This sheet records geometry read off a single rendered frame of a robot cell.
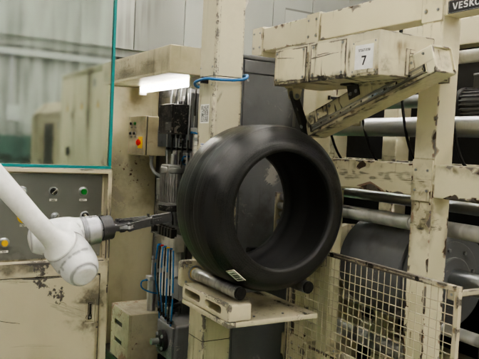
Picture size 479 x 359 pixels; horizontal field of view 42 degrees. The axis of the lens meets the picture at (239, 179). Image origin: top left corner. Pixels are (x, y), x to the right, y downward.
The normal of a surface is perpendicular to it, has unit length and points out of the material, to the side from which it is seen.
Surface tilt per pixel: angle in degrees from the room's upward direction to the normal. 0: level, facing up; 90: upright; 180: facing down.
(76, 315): 90
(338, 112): 90
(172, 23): 90
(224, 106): 90
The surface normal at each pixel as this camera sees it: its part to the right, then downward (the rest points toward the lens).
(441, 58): 0.49, -0.24
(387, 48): 0.50, 0.07
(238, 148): -0.06, -0.51
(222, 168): -0.20, -0.33
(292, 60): -0.86, -0.01
